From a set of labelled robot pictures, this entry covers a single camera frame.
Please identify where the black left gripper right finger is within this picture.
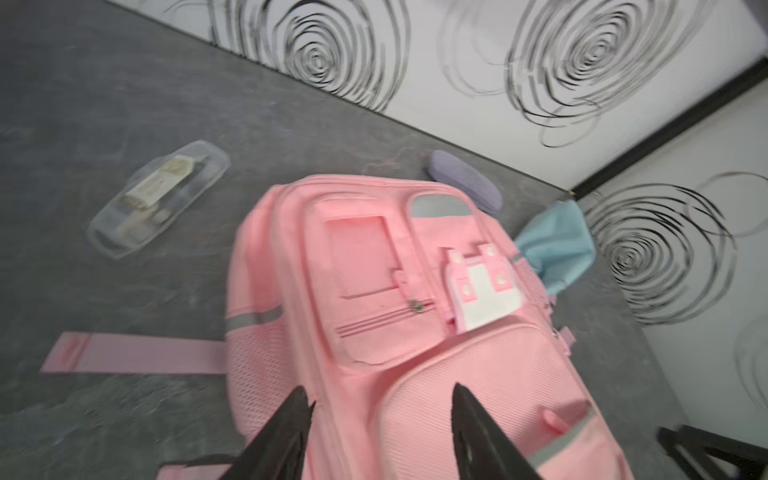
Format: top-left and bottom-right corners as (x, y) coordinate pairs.
(451, 383), (541, 480)

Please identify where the purple glasses case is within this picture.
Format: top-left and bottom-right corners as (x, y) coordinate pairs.
(427, 150), (503, 215)

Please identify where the clear plastic pencil case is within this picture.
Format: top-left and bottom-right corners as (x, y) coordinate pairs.
(86, 140), (231, 260)

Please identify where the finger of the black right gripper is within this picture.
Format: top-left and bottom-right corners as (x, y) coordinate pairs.
(656, 425), (767, 480)

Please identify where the light blue pouch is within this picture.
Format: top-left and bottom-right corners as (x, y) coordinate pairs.
(514, 200), (596, 296)

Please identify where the black corner frame post right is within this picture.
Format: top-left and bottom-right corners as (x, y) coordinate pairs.
(570, 55), (767, 200)

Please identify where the pink student backpack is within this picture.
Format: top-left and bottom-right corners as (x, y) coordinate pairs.
(42, 175), (632, 479)

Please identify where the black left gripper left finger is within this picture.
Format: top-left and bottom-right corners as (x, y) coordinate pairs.
(220, 386), (315, 480)

